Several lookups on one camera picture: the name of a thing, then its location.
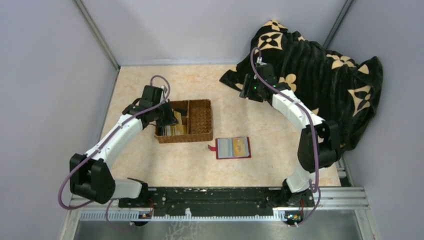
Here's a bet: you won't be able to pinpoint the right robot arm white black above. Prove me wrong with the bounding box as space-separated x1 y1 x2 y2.
239 63 341 194

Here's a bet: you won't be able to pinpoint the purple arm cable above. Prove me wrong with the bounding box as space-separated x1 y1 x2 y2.
58 75 171 231
250 46 322 228

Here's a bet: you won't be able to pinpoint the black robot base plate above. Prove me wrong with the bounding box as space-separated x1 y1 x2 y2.
118 187 315 217

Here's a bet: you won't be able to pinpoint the black floral blanket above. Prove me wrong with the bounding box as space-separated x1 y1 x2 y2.
220 19 383 151

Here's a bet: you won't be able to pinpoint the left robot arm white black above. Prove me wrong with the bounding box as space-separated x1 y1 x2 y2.
69 85 177 204

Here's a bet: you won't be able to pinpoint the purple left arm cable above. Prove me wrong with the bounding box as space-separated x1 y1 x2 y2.
58 75 171 231

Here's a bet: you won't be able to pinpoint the aluminium frame rail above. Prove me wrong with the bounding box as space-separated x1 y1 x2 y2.
78 187 369 222

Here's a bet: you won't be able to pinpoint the brown wicker basket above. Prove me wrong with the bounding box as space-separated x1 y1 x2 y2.
154 99 213 144

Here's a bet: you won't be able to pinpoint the red leather card holder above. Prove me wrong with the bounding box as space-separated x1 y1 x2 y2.
207 136 252 160

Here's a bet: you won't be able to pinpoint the cards in lower compartment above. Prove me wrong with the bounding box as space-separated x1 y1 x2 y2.
162 125 176 137

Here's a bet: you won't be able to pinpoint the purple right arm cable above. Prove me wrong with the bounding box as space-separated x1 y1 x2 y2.
250 46 322 228

